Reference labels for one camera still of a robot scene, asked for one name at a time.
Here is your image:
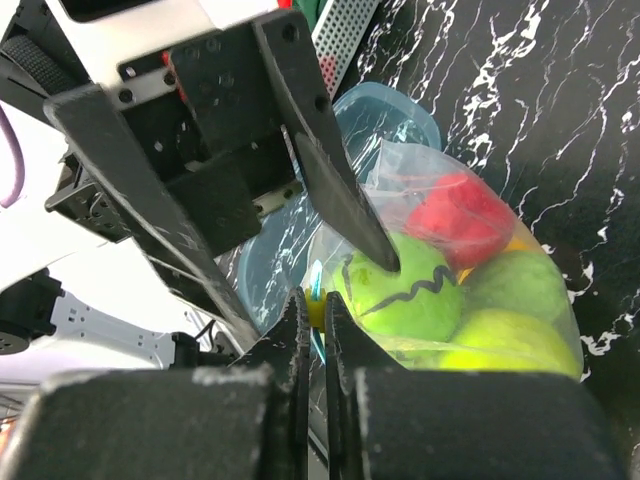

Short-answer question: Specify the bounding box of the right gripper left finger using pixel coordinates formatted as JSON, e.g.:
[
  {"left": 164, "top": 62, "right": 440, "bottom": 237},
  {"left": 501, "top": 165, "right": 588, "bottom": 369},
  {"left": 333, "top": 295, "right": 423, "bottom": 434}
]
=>
[{"left": 1, "top": 289, "right": 310, "bottom": 479}]

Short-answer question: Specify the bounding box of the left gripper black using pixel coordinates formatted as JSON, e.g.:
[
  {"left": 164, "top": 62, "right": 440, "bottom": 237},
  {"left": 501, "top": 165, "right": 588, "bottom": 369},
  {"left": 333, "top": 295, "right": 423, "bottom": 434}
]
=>
[{"left": 43, "top": 9, "right": 400, "bottom": 350}]

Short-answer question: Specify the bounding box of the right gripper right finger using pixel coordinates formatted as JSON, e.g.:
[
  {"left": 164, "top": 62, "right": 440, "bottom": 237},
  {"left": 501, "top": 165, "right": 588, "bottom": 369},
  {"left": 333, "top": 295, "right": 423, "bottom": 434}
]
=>
[{"left": 325, "top": 293, "right": 628, "bottom": 479}]

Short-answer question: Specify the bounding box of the green fake apple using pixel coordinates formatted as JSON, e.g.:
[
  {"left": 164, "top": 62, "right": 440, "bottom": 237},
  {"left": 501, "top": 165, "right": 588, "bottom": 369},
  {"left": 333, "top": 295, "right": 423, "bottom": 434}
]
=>
[{"left": 332, "top": 232, "right": 463, "bottom": 342}]

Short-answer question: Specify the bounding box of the yellow fake lemon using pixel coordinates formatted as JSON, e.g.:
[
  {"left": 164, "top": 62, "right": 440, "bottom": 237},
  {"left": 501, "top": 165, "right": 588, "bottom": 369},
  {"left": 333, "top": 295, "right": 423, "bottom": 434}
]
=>
[{"left": 438, "top": 309, "right": 583, "bottom": 379}]

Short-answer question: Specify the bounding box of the clear zip top bag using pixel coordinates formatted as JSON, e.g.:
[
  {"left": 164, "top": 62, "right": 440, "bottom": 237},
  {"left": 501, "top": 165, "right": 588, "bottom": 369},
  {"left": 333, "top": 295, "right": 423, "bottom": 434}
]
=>
[{"left": 304, "top": 141, "right": 584, "bottom": 379}]

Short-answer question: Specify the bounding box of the green fake vegetable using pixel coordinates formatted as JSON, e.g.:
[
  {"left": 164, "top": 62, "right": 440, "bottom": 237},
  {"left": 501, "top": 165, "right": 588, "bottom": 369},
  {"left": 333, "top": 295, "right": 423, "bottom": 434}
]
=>
[{"left": 462, "top": 251, "right": 573, "bottom": 325}]

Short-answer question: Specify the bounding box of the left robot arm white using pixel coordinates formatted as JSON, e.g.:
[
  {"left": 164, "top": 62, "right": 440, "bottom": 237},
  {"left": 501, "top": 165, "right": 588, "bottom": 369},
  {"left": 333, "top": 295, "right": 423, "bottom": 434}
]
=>
[{"left": 1, "top": 1, "right": 400, "bottom": 347}]

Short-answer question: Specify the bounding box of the yellow bag zip slider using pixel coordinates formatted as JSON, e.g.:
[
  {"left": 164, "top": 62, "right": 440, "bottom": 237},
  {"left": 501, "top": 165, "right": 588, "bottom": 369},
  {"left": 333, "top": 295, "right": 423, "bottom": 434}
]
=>
[{"left": 305, "top": 288, "right": 327, "bottom": 333}]

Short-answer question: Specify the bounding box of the red fake pepper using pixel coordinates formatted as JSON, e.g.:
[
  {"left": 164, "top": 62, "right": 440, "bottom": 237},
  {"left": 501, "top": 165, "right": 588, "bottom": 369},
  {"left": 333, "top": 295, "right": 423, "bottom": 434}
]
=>
[{"left": 405, "top": 173, "right": 516, "bottom": 271}]

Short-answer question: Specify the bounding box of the yellow orange fake mango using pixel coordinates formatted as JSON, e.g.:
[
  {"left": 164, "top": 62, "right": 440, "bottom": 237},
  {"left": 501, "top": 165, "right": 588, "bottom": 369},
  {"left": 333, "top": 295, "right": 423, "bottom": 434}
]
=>
[{"left": 457, "top": 235, "right": 544, "bottom": 283}]

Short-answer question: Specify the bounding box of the blue translucent plastic tub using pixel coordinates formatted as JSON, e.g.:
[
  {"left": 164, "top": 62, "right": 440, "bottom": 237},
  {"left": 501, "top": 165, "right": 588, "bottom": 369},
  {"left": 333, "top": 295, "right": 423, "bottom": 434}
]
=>
[{"left": 237, "top": 82, "right": 441, "bottom": 334}]

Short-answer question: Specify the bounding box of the dark green cloth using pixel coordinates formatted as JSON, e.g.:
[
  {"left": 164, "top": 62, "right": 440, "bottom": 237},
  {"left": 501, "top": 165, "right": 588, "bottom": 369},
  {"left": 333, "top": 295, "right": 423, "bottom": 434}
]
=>
[{"left": 292, "top": 0, "right": 327, "bottom": 31}]

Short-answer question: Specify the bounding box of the white plastic basket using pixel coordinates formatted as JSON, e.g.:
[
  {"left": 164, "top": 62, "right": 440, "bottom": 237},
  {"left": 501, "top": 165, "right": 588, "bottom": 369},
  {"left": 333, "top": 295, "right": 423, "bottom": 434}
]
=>
[{"left": 312, "top": 0, "right": 380, "bottom": 99}]

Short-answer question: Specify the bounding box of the black marble pattern mat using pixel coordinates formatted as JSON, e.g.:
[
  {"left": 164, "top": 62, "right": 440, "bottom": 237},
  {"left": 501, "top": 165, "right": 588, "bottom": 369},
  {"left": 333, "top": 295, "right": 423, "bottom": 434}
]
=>
[{"left": 333, "top": 1, "right": 639, "bottom": 457}]

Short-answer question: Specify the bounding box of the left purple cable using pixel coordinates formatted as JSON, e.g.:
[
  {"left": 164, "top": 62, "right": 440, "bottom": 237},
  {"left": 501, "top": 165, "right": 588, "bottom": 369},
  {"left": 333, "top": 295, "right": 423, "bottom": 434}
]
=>
[{"left": 0, "top": 107, "right": 26, "bottom": 209}]

